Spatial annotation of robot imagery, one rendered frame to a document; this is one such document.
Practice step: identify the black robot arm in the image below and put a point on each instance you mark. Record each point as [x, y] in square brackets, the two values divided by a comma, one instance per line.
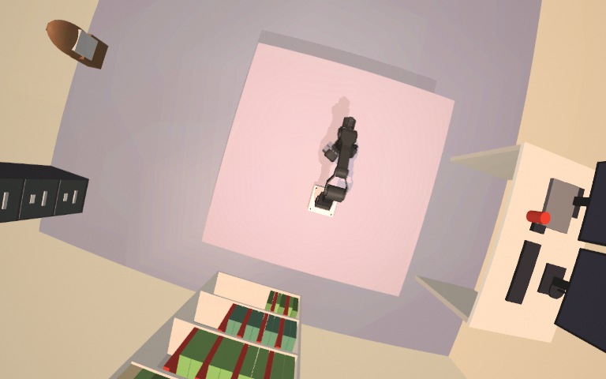
[347, 136]

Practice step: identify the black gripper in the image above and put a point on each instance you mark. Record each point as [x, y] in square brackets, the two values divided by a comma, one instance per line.
[330, 153]

